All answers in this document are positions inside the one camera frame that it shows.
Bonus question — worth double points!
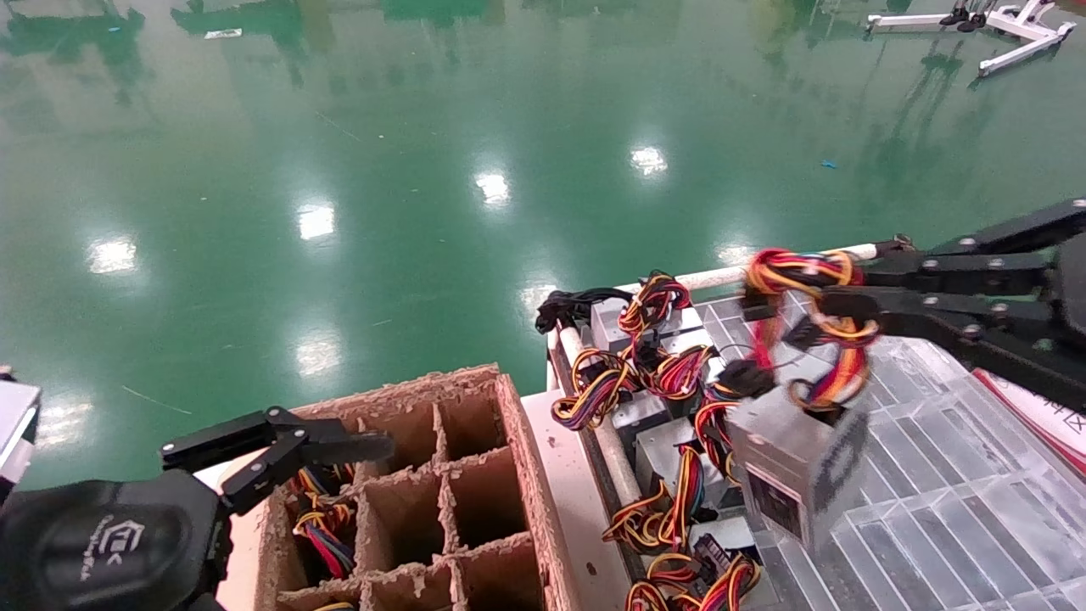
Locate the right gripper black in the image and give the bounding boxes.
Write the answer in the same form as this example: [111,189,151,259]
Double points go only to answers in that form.
[819,198,1086,412]

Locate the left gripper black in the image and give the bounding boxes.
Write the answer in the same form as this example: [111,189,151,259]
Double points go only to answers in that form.
[0,406,397,611]

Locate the white red label sign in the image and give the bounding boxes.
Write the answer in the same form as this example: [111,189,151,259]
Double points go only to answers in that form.
[971,367,1086,476]

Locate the brown cardboard divider box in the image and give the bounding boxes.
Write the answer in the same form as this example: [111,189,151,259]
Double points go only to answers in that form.
[255,363,585,611]

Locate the clear plastic divided tray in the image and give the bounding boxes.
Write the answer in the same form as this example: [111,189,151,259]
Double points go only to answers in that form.
[691,293,1086,611]

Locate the grey metal stand black feet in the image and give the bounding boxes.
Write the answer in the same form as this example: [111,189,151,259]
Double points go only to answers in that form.
[938,4,992,33]

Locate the white pipe cart frame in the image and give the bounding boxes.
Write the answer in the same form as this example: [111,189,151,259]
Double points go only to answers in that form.
[543,236,917,611]

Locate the white metal stand frame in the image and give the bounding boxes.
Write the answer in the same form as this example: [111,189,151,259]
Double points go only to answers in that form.
[865,0,1078,79]

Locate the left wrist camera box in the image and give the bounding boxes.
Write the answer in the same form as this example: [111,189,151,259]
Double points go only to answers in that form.
[0,365,42,502]

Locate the black cable bundle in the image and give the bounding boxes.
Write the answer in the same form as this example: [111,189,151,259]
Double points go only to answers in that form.
[535,287,635,334]

